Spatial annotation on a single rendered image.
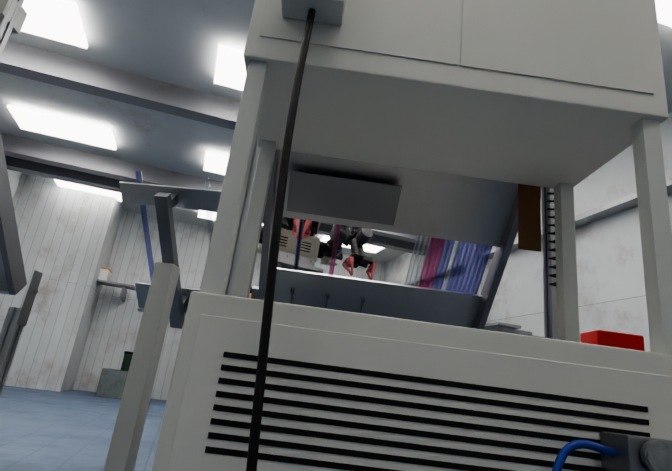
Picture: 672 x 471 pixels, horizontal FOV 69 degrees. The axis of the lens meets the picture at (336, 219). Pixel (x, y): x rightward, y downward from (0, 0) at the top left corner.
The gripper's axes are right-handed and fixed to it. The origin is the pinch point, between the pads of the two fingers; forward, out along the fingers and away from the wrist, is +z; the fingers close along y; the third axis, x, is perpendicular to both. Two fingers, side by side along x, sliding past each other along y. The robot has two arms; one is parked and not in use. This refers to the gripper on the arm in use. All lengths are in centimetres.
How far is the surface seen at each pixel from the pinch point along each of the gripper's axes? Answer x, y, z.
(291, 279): 8.8, -0.3, 11.6
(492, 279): -3, 58, 14
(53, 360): 551, -386, -424
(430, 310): 13.0, 44.0, 11.2
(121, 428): 43, -40, 45
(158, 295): 17.7, -39.2, 17.5
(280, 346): -35, 4, 87
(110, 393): 581, -288, -401
